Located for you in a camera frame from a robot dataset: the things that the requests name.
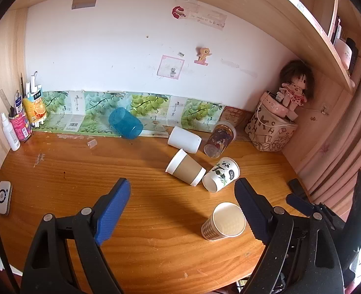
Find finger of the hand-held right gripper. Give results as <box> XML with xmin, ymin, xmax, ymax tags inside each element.
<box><xmin>285</xmin><ymin>194</ymin><xmax>346</xmax><ymax>231</ymax></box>

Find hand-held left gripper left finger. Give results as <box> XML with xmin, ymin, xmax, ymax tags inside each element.
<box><xmin>20</xmin><ymin>178</ymin><xmax>131</xmax><ymax>294</ymax></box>

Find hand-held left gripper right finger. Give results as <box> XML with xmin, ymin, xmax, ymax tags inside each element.
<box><xmin>234</xmin><ymin>178</ymin><xmax>345</xmax><ymax>294</ymax></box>

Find checkered paper cup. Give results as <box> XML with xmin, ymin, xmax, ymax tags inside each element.
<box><xmin>201</xmin><ymin>202</ymin><xmax>247</xmax><ymax>241</ymax></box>

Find panda print paper cup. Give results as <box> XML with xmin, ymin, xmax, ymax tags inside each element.
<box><xmin>202</xmin><ymin>157</ymin><xmax>240</xmax><ymax>193</ymax></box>

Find brown sleeved paper cup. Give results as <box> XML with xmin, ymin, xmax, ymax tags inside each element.
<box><xmin>165</xmin><ymin>148</ymin><xmax>206</xmax><ymax>187</ymax></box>

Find blue plastic cup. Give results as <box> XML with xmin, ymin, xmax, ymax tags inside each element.
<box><xmin>108</xmin><ymin>107</ymin><xmax>143</xmax><ymax>140</ymax></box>

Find plain white cup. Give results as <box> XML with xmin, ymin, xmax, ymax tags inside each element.
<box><xmin>168</xmin><ymin>126</ymin><xmax>202</xmax><ymax>154</ymax></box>

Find pink curtain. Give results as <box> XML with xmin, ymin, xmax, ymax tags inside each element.
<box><xmin>295</xmin><ymin>27</ymin><xmax>361</xmax><ymax>224</ymax></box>

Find letter printed storage box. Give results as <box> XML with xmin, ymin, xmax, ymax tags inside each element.
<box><xmin>245</xmin><ymin>99</ymin><xmax>298</xmax><ymax>152</ymax></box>

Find brown printed cardboard piece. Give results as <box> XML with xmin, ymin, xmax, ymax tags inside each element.
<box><xmin>221</xmin><ymin>106</ymin><xmax>245</xmax><ymax>127</ymax></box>

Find grape printed cardboard panel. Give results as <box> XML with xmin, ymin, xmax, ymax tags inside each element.
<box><xmin>35</xmin><ymin>90</ymin><xmax>224</xmax><ymax>139</ymax></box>

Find pink round box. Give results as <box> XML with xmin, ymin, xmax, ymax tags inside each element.
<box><xmin>259</xmin><ymin>90</ymin><xmax>292</xmax><ymax>117</ymax></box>

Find white flat device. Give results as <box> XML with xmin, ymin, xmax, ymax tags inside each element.
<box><xmin>0</xmin><ymin>181</ymin><xmax>12</xmax><ymax>215</ymax></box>

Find brown haired rag doll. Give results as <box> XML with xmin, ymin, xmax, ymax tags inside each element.
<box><xmin>275</xmin><ymin>60</ymin><xmax>316</xmax><ymax>121</ymax></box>

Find pink pen holder can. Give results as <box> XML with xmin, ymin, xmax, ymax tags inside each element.
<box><xmin>9</xmin><ymin>110</ymin><xmax>32</xmax><ymax>141</ymax></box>

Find white squeeze bottle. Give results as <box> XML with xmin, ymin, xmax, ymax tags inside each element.
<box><xmin>0</xmin><ymin>112</ymin><xmax>21</xmax><ymax>151</ymax></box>

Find clear plastic ruler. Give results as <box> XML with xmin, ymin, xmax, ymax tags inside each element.
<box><xmin>0</xmin><ymin>89</ymin><xmax>12</xmax><ymax>117</ymax></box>

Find pink jar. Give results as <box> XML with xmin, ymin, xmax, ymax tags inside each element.
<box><xmin>335</xmin><ymin>38</ymin><xmax>353</xmax><ymax>68</ymax></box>

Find row of books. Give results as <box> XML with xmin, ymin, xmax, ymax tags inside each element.
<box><xmin>328</xmin><ymin>15</ymin><xmax>342</xmax><ymax>46</ymax></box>

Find clear tape strips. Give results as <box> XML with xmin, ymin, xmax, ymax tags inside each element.
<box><xmin>174</xmin><ymin>0</ymin><xmax>227</xmax><ymax>31</ymax></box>

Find pink square wall sticker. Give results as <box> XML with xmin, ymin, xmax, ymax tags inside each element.
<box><xmin>157</xmin><ymin>54</ymin><xmax>185</xmax><ymax>80</ymax></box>

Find yellow pony wall sticker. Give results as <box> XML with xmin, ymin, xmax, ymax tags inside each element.
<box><xmin>194</xmin><ymin>47</ymin><xmax>212</xmax><ymax>66</ymax></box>

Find wooden wall shelf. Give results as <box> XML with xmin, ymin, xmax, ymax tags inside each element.
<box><xmin>180</xmin><ymin>0</ymin><xmax>356</xmax><ymax>94</ymax></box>

